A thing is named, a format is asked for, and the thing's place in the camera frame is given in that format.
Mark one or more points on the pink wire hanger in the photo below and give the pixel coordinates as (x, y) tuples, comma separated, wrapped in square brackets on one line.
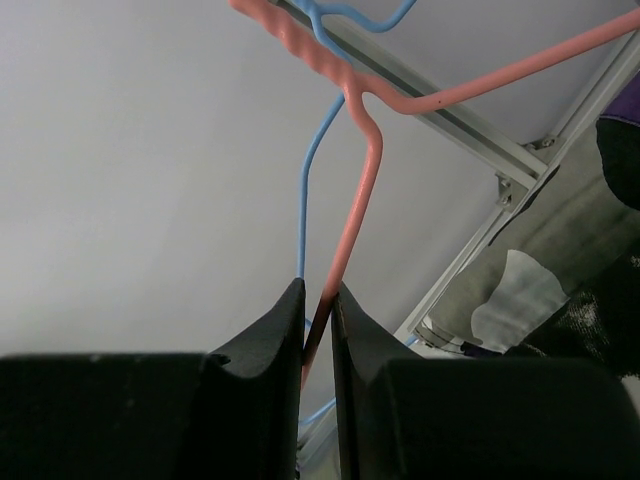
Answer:
[(354, 84)]

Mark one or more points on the black white floral trousers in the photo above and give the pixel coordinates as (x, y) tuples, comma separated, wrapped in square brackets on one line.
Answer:
[(600, 322)]

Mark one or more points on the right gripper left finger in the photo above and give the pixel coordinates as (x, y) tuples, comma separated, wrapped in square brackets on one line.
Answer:
[(231, 413)]

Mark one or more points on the aluminium frame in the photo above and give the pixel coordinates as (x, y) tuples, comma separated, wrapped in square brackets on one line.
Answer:
[(620, 64)]

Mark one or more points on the aluminium hanging rail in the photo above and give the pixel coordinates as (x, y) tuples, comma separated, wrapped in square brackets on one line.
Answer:
[(458, 123)]

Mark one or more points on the light blue wire hanger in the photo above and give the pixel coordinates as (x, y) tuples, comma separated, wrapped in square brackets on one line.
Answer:
[(315, 12)]

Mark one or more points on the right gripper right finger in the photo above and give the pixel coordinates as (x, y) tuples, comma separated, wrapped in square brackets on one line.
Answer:
[(403, 416)]

